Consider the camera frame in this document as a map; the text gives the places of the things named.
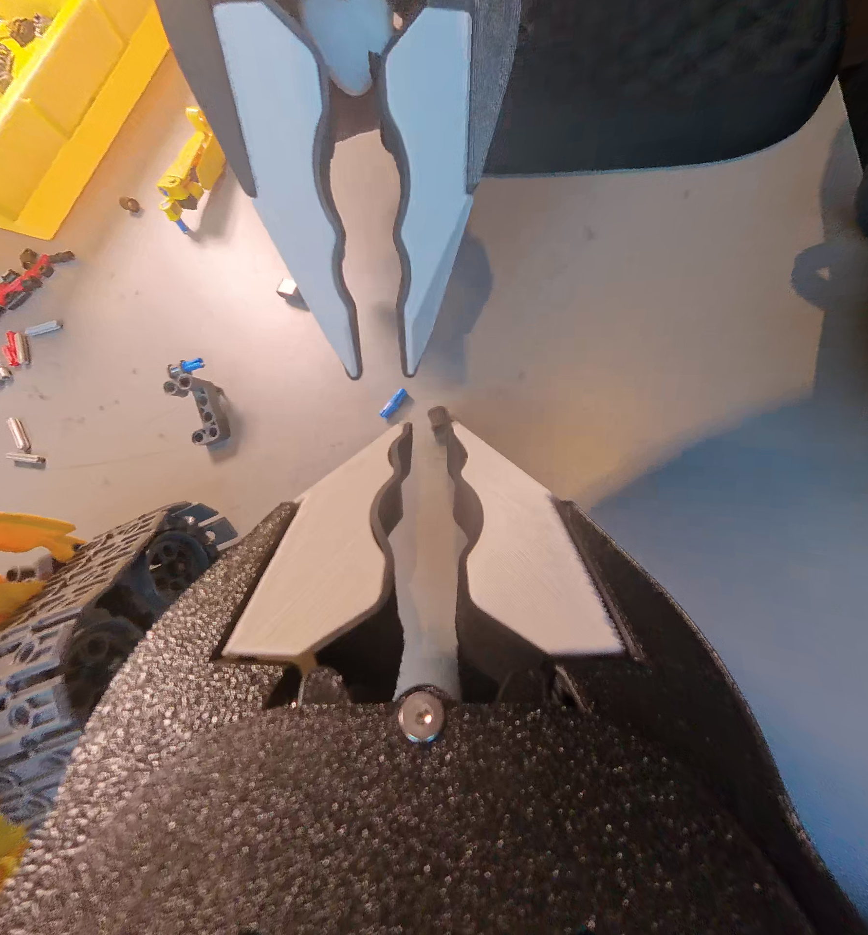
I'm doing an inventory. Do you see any grey desk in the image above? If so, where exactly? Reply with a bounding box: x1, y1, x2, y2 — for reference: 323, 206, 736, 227
0, 0, 868, 935

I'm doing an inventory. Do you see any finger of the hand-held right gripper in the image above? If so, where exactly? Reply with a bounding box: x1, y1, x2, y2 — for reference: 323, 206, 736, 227
380, 9, 477, 376
212, 0, 366, 381

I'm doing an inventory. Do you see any grey bent beam piece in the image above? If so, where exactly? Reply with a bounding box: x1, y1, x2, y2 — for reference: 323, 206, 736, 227
186, 377, 235, 448

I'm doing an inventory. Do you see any large yellow bin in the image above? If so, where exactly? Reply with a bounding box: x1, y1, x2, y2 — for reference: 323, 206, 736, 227
0, 0, 172, 241

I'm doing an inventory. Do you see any pile of small building pieces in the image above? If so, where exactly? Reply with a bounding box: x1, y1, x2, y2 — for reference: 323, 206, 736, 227
0, 249, 78, 439

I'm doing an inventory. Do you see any yellow toy tracked robot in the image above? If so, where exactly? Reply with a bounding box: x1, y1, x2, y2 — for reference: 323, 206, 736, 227
0, 502, 239, 914

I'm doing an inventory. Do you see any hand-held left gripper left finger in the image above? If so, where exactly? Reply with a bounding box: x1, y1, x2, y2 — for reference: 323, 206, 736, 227
220, 424, 435, 685

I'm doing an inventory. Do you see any small yellow block assembly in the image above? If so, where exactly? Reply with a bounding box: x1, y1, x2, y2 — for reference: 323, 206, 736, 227
157, 106, 229, 236

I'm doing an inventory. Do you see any black dimpled cushion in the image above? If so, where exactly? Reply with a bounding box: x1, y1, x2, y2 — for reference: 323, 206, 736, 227
485, 0, 847, 178

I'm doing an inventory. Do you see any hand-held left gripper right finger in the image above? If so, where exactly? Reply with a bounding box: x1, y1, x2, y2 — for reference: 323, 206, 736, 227
434, 421, 629, 691

